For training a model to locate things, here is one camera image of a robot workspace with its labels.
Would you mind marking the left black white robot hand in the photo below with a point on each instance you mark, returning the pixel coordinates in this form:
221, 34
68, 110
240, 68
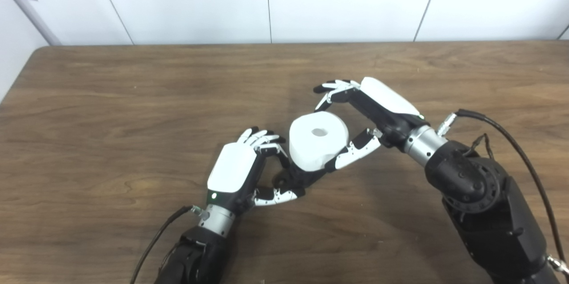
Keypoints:
231, 168

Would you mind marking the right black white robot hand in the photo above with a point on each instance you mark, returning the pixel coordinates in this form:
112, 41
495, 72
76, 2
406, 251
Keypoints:
386, 102

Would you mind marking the black plastic holder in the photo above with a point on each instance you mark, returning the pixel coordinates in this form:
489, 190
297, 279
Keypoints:
298, 178

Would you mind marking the white plastic block with holes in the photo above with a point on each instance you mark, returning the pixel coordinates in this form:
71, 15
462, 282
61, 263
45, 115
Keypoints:
311, 148

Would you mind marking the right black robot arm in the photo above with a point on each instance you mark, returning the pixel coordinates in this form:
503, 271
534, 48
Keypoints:
489, 213

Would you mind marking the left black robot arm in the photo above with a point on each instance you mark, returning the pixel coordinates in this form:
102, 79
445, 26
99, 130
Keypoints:
195, 253

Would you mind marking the gray wall corner trim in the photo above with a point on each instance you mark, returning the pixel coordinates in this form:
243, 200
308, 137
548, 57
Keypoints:
31, 10

